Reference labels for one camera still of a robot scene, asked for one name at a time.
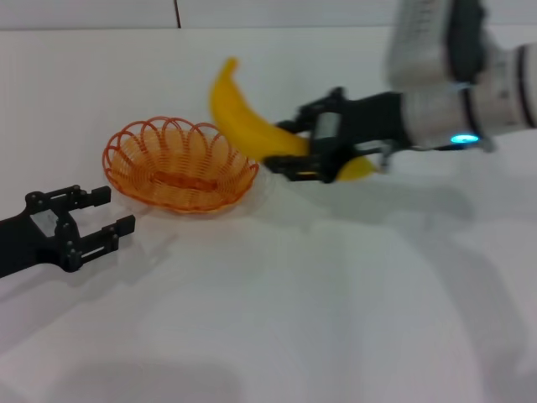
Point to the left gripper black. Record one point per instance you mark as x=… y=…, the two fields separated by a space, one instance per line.
x=25 y=243

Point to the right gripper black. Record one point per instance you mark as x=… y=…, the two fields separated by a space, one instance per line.
x=373 y=121

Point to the yellow banana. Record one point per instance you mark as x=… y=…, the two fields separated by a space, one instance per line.
x=239 y=113

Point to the right gripper metal connector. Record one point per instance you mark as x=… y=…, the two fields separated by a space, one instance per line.
x=385 y=159

